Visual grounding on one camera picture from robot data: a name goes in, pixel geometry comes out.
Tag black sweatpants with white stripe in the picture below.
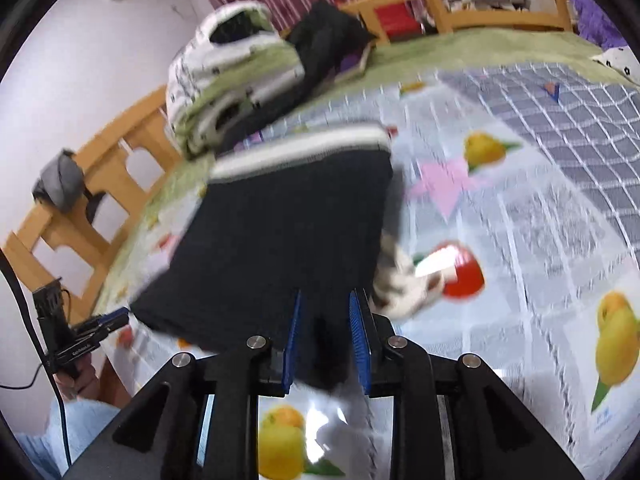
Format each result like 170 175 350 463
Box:
131 122 397 391

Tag person's left hand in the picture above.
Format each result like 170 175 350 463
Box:
54 354 100 402

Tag fruit print plastic sheet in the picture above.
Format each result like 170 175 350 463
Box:
94 77 640 480

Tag folded white green floral quilt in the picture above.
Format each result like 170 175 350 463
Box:
166 1 305 159

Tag grey checked bed sheet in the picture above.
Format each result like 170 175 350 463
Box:
439 62 640 241

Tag green fleece blanket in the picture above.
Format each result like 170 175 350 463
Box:
93 28 627 313

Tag black jacket pile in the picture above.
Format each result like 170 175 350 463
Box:
214 0 376 155

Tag red chair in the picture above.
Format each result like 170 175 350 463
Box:
375 3 424 42

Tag white floral pillow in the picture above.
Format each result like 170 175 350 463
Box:
591 46 640 86

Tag purple plush toy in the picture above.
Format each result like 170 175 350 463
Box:
570 0 627 50

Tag black cable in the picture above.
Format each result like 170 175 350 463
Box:
0 246 74 466

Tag wooden bed frame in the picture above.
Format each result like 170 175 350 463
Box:
3 0 572 323

